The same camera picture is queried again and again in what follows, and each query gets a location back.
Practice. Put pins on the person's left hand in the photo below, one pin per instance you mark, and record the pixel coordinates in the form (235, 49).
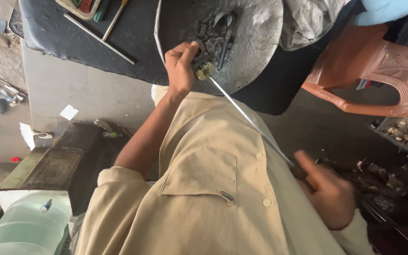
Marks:
(179, 72)

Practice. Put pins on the person's right hand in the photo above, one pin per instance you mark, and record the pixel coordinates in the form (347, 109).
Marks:
(329, 198)

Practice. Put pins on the person's right fingers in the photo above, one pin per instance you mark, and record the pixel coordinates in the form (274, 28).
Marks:
(305, 164)

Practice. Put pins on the long thin metal file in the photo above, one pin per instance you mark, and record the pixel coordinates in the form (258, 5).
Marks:
(246, 117)

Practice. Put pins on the small cream block with key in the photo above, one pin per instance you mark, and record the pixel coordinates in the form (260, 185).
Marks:
(204, 69)

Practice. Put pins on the pen clip in pocket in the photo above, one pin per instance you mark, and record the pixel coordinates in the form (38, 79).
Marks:
(227, 195)

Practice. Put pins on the heap of dark clutter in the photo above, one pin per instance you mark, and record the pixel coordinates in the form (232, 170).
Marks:
(384, 191)

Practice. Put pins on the rack of small goods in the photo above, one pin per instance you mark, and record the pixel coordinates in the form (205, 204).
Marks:
(404, 133)

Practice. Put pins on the beige button shirt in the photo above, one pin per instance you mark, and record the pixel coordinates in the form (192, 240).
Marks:
(204, 198)

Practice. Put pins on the brown plastic chair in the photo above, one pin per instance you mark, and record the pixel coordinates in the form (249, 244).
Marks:
(367, 70)

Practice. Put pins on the round grey metal plate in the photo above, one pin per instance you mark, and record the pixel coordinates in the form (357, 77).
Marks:
(257, 39)

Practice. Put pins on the crumpled grey cloth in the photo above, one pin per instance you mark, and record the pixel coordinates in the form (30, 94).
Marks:
(306, 24)

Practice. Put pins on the black metal scissors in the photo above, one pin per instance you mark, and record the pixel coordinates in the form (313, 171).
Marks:
(224, 35)

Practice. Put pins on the light blue cloth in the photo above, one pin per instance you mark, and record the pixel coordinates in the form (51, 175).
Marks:
(391, 10)

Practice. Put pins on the small green bottle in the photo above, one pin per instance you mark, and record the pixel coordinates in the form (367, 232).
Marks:
(112, 135)

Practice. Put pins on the small clear plastic bottle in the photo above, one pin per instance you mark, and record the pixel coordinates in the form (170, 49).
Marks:
(103, 125)

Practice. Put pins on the black rubber mat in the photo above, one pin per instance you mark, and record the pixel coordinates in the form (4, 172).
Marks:
(129, 42)

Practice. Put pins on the dark wooden box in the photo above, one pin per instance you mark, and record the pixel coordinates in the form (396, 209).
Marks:
(69, 159)

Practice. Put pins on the long steel rod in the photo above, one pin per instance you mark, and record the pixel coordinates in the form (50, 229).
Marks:
(99, 39)

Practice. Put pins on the white paper scrap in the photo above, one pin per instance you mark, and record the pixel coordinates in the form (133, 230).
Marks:
(69, 112)

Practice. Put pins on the small white glue bottle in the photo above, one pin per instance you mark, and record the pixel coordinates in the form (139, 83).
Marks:
(46, 205)

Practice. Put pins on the beige plastic tray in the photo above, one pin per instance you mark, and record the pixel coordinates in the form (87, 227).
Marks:
(80, 10)

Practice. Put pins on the torn white paper piece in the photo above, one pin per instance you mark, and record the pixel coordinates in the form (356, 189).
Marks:
(28, 136)

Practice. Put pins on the clear plastic water jug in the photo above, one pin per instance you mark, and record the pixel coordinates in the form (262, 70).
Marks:
(23, 226)

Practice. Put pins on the red bottle cap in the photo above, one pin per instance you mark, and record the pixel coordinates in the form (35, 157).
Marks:
(15, 159)

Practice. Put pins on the dark patterned mat piece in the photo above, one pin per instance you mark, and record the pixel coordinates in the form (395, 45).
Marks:
(16, 23)

